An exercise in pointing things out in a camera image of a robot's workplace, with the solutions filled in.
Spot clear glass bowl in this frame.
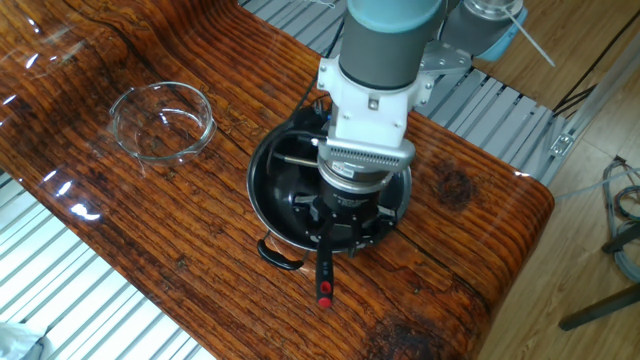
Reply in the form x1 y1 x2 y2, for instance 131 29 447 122
108 81 219 168

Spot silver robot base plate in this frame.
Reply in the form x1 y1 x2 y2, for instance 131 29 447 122
417 39 474 76

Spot steel pot black handles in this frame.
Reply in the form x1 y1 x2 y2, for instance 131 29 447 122
246 107 414 272

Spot translucent tube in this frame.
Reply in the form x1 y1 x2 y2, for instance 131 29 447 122
553 167 640 202

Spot dark furniture leg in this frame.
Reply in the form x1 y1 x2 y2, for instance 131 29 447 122
601 222 640 255
558 283 640 332

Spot vented wrist adapter box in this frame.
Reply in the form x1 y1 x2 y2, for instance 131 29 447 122
317 137 417 174

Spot white plastic bag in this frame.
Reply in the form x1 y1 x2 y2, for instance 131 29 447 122
0 321 51 360

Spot grey cable coil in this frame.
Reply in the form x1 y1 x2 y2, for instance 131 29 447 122
602 154 640 285

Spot aluminium frame bar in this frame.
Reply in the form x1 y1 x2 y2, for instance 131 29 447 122
537 29 640 187

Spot wood-grain vinyl table cover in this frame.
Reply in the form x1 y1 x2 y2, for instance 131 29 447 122
0 0 556 360

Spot black ladle red-tipped handle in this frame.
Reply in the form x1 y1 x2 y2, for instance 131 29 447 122
314 219 335 308

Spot white zip tie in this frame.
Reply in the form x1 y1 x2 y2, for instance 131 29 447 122
504 7 556 69

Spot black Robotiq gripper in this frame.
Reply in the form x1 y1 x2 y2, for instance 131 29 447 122
293 178 399 259

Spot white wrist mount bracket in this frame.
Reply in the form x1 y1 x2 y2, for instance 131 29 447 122
317 54 435 149

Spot black floor cables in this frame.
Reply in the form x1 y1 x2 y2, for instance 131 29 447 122
552 8 640 120

